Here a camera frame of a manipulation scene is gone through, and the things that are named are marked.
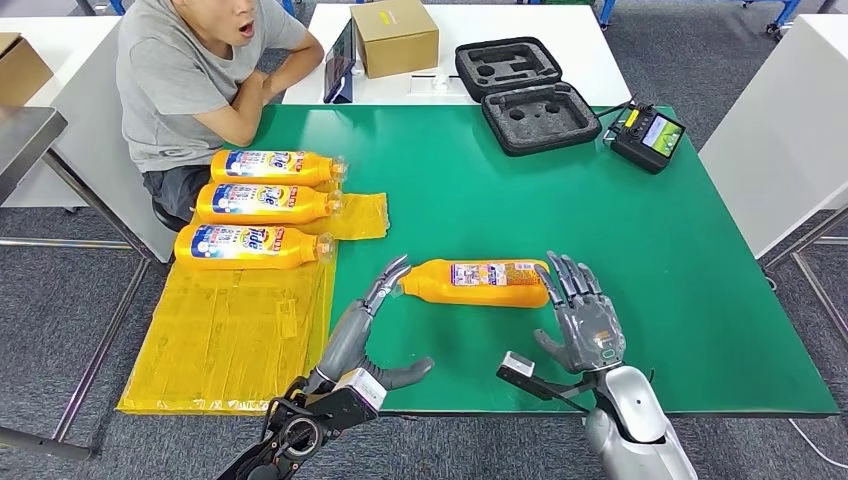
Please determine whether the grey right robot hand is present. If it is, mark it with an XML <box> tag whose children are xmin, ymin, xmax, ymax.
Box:
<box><xmin>533</xmin><ymin>250</ymin><xmax>627</xmax><ymax>376</ymax></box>

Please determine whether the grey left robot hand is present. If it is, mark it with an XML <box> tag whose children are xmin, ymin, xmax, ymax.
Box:
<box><xmin>311</xmin><ymin>254</ymin><xmax>436</xmax><ymax>395</ymax></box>

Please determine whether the orange detergent bottle clear cap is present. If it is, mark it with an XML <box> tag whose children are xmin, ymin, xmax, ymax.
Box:
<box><xmin>172</xmin><ymin>223</ymin><xmax>337</xmax><ymax>272</ymax></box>
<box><xmin>195</xmin><ymin>182</ymin><xmax>345</xmax><ymax>227</ymax></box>
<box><xmin>209</xmin><ymin>148</ymin><xmax>350</xmax><ymax>189</ymax></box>
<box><xmin>390</xmin><ymin>258</ymin><xmax>553</xmax><ymax>311</ymax></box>

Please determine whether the person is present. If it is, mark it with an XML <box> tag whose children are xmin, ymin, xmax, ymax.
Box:
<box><xmin>115</xmin><ymin>0</ymin><xmax>326</xmax><ymax>223</ymax></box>

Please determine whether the dark tablet with stand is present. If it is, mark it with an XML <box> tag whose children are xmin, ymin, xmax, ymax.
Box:
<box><xmin>323</xmin><ymin>17</ymin><xmax>358</xmax><ymax>105</ymax></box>

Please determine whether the yellow taped cardboard mat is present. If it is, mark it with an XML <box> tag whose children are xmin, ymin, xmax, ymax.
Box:
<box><xmin>115</xmin><ymin>190</ymin><xmax>391</xmax><ymax>417</ymax></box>

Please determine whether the closed brown cardboard box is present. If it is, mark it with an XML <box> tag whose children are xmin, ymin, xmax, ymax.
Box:
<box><xmin>350</xmin><ymin>0</ymin><xmax>441</xmax><ymax>79</ymax></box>

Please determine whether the black stool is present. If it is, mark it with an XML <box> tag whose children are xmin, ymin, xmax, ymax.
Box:
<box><xmin>152</xmin><ymin>198</ymin><xmax>190</xmax><ymax>233</ymax></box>

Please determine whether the white side table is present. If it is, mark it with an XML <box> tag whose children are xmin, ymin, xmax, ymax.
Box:
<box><xmin>0</xmin><ymin>16</ymin><xmax>179</xmax><ymax>264</ymax></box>

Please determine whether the black remote controller with screen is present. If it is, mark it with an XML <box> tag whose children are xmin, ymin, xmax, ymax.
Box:
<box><xmin>604</xmin><ymin>99</ymin><xmax>687</xmax><ymax>176</ymax></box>

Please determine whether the open black foam case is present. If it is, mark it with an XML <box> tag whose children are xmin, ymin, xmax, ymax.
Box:
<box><xmin>454</xmin><ymin>36</ymin><xmax>603</xmax><ymax>158</ymax></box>

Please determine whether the open brown cardboard box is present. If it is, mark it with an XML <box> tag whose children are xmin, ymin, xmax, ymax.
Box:
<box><xmin>0</xmin><ymin>31</ymin><xmax>54</xmax><ymax>109</ymax></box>

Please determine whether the grey metal table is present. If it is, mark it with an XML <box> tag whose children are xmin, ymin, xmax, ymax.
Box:
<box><xmin>0</xmin><ymin>105</ymin><xmax>157</xmax><ymax>462</ymax></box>

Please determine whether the white table with metal legs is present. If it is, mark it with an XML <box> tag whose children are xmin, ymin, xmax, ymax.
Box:
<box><xmin>698</xmin><ymin>14</ymin><xmax>848</xmax><ymax>352</ymax></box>

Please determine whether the white table with box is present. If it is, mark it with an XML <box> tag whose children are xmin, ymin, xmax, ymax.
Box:
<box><xmin>282</xmin><ymin>3</ymin><xmax>632</xmax><ymax>107</ymax></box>

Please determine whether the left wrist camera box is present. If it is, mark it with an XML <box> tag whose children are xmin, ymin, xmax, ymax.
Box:
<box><xmin>304</xmin><ymin>368</ymin><xmax>390</xmax><ymax>433</ymax></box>

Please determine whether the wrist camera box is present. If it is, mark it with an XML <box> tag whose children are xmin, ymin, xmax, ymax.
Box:
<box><xmin>304</xmin><ymin>368</ymin><xmax>390</xmax><ymax>433</ymax></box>
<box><xmin>496</xmin><ymin>351</ymin><xmax>599</xmax><ymax>407</ymax></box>

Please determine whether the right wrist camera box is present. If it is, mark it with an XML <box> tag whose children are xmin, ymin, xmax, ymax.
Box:
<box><xmin>496</xmin><ymin>351</ymin><xmax>599</xmax><ymax>407</ymax></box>

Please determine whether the white floor cable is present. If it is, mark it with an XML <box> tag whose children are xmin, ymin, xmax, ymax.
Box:
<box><xmin>788</xmin><ymin>418</ymin><xmax>848</xmax><ymax>470</ymax></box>

